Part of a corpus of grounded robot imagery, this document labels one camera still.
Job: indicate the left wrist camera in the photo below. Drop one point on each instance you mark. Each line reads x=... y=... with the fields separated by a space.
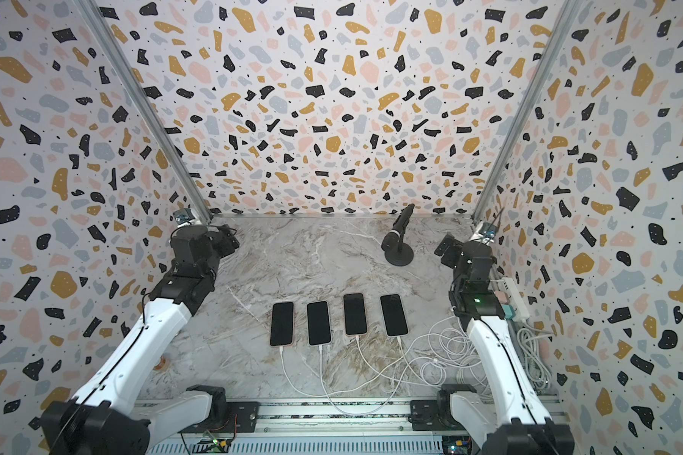
x=184 y=217

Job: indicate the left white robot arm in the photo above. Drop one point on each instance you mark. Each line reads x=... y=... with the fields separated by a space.
x=101 y=417

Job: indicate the black microphone on stand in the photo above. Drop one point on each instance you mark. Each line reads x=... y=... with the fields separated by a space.
x=396 y=251

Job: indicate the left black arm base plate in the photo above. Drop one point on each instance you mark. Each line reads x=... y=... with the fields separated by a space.
x=239 y=417

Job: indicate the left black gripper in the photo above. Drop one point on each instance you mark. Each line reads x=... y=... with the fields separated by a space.
x=226 y=239

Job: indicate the teal charger plug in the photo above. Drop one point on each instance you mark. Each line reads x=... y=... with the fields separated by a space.
x=509 y=312

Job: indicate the pink charger plug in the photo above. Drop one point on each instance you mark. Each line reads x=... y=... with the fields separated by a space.
x=502 y=297

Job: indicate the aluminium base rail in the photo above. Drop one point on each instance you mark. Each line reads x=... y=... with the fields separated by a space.
x=355 y=425

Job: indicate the white power strip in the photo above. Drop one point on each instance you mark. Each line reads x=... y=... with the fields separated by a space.
x=516 y=298

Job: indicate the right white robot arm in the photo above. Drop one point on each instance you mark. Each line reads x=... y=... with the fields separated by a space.
x=518 y=422

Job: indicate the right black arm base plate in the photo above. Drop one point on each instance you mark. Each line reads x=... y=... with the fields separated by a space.
x=425 y=416

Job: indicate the phone pink case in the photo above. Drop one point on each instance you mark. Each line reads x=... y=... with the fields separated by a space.
x=282 y=324
x=355 y=314

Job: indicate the black phone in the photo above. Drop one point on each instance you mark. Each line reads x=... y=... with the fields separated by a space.
x=394 y=316

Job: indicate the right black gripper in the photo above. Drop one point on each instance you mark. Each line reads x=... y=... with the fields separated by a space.
x=456 y=250

